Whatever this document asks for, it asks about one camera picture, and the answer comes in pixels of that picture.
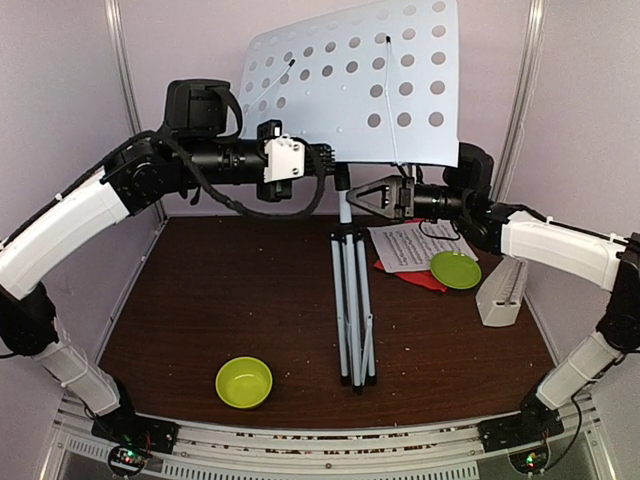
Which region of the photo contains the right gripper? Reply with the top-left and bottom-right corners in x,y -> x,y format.
346,174 -> 470,221

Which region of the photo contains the white sheet music page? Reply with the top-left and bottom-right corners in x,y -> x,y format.
368,220 -> 478,273

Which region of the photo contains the light blue music stand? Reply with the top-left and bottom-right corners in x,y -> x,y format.
239,1 -> 459,390

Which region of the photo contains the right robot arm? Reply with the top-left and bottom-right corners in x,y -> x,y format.
346,143 -> 639,442

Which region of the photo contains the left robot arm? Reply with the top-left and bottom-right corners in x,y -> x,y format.
1,120 -> 335,444

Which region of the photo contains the red paper sheet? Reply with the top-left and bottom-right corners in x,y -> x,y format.
374,260 -> 448,293

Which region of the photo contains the green plate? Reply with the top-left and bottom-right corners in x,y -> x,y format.
430,251 -> 482,290

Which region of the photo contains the white metronome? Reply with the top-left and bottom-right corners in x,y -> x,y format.
475,257 -> 529,328

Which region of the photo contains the green bowl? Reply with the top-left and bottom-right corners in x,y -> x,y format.
215,356 -> 273,410

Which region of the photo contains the left aluminium frame post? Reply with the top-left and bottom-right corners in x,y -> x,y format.
104,0 -> 141,134

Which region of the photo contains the aluminium frame post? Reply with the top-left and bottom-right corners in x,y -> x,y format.
492,0 -> 546,201
104,0 -> 141,134

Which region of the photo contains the right aluminium frame post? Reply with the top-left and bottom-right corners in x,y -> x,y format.
492,0 -> 546,201

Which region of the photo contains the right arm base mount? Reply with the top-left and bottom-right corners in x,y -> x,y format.
477,390 -> 564,475

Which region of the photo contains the front aluminium rail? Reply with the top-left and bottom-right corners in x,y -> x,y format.
36,394 -> 618,479

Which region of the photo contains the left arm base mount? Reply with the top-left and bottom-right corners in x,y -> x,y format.
82,380 -> 179,479

